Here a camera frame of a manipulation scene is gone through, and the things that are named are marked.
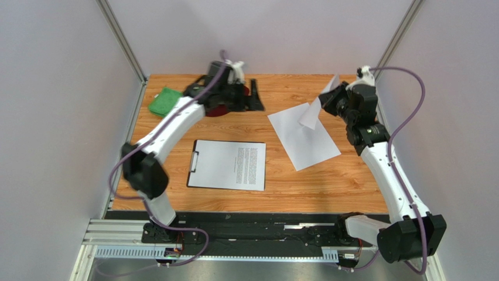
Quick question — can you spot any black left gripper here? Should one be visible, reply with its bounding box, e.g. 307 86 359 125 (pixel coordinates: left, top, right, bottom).
218 79 265 112

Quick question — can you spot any printed text paper sheet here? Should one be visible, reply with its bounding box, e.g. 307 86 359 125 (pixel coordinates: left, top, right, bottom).
189 139 267 191

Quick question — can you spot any black clipboard folder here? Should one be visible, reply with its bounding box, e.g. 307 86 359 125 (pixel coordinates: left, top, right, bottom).
186 139 267 191

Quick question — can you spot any white paper sheet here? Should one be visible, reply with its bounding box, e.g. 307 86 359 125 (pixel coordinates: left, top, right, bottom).
268 102 341 171
298 74 340 130

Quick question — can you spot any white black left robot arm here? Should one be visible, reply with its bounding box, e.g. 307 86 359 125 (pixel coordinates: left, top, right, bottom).
118 59 264 232

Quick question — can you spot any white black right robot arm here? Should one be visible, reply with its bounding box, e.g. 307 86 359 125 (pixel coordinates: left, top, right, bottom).
319 66 447 263

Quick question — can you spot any dark red cap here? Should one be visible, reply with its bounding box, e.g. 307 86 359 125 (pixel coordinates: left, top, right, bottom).
206 105 229 118

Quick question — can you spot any green folded cloth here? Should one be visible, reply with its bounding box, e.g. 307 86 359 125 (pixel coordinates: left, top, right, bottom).
148 87 182 118

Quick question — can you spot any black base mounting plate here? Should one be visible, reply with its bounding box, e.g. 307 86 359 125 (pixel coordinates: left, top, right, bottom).
104 210 414 258

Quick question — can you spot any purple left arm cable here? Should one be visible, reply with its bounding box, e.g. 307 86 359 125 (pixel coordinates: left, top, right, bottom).
93 50 229 273

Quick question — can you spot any aluminium frame rail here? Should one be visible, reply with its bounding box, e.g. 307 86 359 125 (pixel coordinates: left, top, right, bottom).
70 211 445 280

